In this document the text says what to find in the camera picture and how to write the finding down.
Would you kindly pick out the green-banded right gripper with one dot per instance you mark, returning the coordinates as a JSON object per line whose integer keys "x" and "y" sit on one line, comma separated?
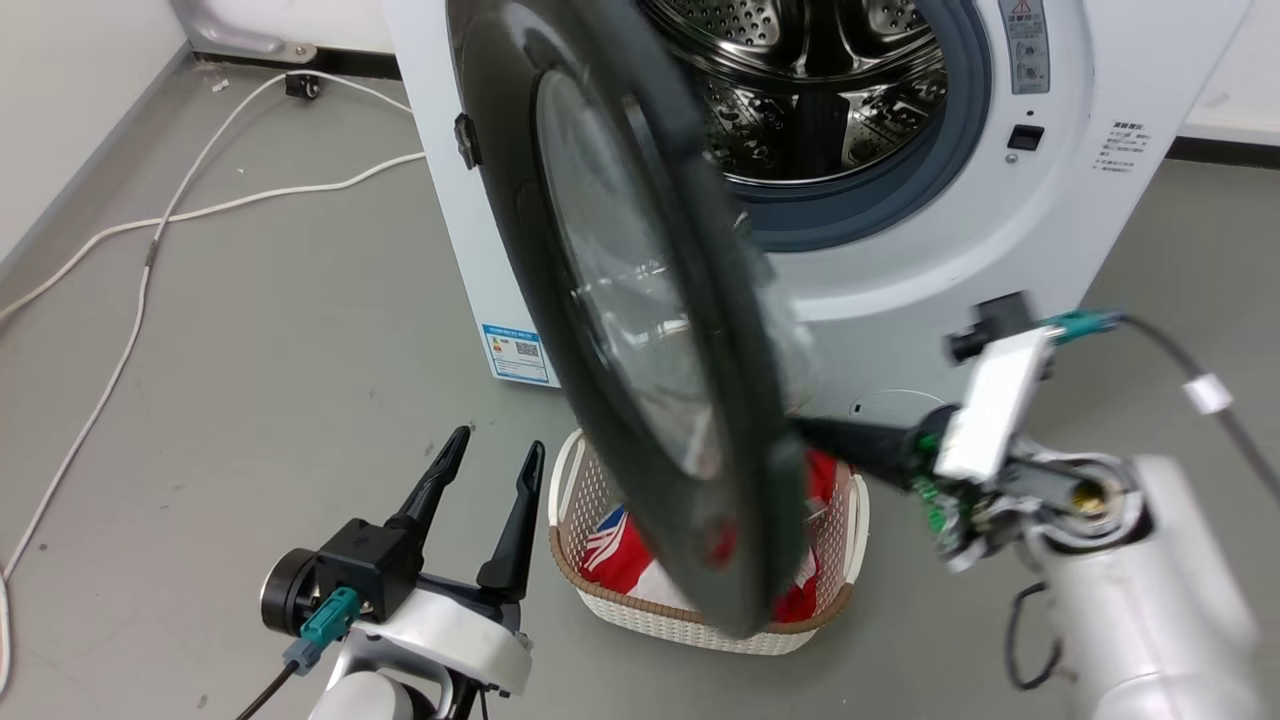
{"x": 955, "y": 500}

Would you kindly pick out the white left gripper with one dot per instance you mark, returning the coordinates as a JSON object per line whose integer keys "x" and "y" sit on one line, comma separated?
{"x": 455, "y": 630}

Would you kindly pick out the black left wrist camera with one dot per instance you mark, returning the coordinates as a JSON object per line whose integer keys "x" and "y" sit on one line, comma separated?
{"x": 355, "y": 565}

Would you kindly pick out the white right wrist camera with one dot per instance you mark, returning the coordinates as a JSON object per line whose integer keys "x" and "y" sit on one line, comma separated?
{"x": 990, "y": 405}

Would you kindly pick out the red patterned clothing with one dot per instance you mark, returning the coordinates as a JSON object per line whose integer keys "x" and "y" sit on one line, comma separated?
{"x": 628, "y": 562}

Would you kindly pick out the teal camera connector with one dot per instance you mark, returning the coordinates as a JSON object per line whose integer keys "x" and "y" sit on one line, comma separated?
{"x": 325, "y": 625}
{"x": 1080, "y": 325}

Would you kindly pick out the grey appliance base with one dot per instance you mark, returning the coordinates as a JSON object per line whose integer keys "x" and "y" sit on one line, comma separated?
{"x": 235, "y": 30}

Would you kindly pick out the teal left camera connector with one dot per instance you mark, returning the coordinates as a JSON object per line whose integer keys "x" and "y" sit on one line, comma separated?
{"x": 325, "y": 625}

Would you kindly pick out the dark round washing machine door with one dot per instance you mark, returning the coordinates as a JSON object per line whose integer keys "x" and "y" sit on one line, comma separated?
{"x": 520, "y": 260}

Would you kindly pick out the grey warning sticker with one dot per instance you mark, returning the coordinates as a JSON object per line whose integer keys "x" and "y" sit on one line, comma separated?
{"x": 1026, "y": 50}

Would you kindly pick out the perforated steel washer drum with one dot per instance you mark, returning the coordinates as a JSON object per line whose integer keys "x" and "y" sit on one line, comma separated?
{"x": 800, "y": 110}

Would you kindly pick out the white woven laundry basket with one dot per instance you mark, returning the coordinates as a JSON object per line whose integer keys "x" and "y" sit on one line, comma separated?
{"x": 690, "y": 625}

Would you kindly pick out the blue energy label sticker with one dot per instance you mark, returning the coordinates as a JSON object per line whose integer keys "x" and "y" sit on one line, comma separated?
{"x": 515, "y": 355}

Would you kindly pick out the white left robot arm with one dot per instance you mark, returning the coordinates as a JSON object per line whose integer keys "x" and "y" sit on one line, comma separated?
{"x": 370, "y": 700}

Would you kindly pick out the teal right camera connector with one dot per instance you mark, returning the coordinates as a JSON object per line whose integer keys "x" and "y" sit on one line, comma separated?
{"x": 1080, "y": 325}

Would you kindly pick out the grey-blue rubber door gasket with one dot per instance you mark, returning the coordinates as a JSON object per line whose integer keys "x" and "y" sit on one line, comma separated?
{"x": 955, "y": 140}

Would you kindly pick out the white front-load washing machine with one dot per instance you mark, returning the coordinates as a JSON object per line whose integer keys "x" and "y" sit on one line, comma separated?
{"x": 1000, "y": 235}

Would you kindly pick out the small black floor caster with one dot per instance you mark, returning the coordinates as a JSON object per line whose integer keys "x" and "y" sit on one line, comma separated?
{"x": 303, "y": 86}

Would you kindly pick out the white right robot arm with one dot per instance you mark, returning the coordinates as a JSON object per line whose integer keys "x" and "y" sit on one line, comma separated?
{"x": 1140, "y": 610}

